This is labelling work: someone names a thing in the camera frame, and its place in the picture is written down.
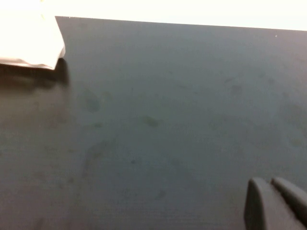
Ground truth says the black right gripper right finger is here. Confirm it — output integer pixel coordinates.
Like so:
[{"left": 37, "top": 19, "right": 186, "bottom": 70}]
[{"left": 271, "top": 177, "right": 307, "bottom": 228}]

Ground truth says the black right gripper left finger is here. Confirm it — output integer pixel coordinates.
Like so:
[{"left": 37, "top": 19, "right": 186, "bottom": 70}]
[{"left": 243, "top": 177, "right": 306, "bottom": 230}]

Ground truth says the cream fabric pencil case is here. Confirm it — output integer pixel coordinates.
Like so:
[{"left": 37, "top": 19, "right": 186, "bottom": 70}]
[{"left": 0, "top": 0, "right": 66, "bottom": 70}]

